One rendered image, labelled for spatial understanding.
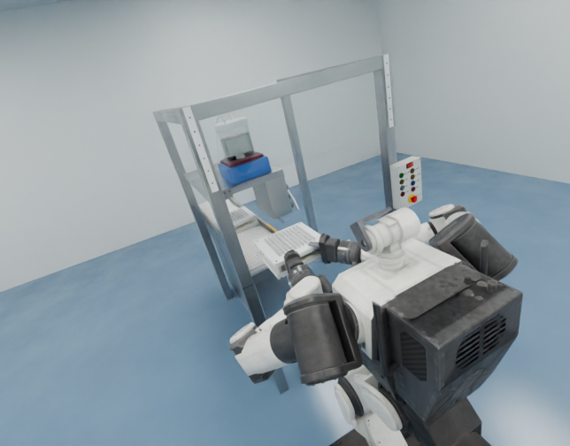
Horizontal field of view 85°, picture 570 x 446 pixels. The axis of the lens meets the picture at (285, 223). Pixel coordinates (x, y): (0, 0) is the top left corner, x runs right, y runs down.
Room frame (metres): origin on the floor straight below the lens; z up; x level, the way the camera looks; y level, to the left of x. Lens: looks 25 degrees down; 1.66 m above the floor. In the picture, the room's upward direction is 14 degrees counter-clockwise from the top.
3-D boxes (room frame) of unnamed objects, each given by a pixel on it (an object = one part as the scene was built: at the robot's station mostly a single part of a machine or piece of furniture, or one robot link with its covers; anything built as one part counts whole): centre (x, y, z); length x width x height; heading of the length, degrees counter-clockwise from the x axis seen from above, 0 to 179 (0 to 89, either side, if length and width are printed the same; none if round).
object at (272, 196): (1.52, 0.03, 1.14); 0.22 x 0.11 x 0.20; 21
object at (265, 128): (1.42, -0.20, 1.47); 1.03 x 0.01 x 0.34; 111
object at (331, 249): (1.00, -0.17, 1.03); 0.12 x 0.10 x 0.13; 51
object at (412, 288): (0.49, -0.22, 1.12); 0.34 x 0.30 x 0.36; 109
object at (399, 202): (1.59, -0.72, 0.97); 0.17 x 0.06 x 0.26; 111
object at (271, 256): (1.14, 0.00, 1.03); 0.25 x 0.24 x 0.02; 109
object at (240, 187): (1.66, 0.23, 1.25); 0.62 x 0.38 x 0.04; 21
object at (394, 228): (0.55, -0.21, 1.32); 0.10 x 0.07 x 0.09; 109
